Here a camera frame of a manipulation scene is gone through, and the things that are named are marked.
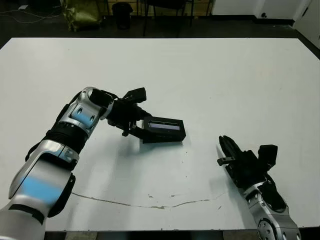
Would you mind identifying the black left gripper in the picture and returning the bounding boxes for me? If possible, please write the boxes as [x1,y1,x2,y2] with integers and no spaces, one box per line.
[107,98,153,145]

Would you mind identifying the black trash bin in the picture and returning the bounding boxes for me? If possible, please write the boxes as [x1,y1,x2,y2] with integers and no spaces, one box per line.
[111,2,133,30]

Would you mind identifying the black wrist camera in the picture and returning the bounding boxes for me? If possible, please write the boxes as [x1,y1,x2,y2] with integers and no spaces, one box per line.
[123,87,147,103]
[257,144,279,171]

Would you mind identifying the black office chair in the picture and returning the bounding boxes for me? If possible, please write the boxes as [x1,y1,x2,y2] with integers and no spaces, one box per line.
[142,0,195,38]

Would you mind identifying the black box lid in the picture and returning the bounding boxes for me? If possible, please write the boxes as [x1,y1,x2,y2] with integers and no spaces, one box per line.
[141,115,186,142]

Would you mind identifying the black box white inside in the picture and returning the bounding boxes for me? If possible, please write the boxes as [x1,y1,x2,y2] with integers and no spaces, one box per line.
[142,136,185,145]

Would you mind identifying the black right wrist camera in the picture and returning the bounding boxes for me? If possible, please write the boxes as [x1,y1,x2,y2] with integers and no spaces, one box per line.
[257,144,279,171]

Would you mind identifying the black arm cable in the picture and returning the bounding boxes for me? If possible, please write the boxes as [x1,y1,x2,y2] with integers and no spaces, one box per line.
[101,90,128,101]
[264,173,280,193]

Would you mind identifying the yellow-green bag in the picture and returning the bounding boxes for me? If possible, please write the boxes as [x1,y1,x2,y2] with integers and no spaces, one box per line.
[61,0,103,32]

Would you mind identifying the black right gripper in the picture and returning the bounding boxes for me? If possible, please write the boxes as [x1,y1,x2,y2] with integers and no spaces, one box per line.
[216,136,268,189]

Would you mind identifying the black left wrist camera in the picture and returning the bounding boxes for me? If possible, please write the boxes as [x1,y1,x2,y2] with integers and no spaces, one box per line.
[123,87,147,103]

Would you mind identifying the white floor cable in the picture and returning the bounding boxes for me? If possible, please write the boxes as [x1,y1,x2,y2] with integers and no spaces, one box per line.
[0,6,63,25]

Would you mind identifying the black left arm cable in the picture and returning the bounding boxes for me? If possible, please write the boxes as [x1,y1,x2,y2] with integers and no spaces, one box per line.
[101,90,128,101]

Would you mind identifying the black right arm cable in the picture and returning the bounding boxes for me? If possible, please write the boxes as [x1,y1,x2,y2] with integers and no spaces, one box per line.
[264,173,280,193]

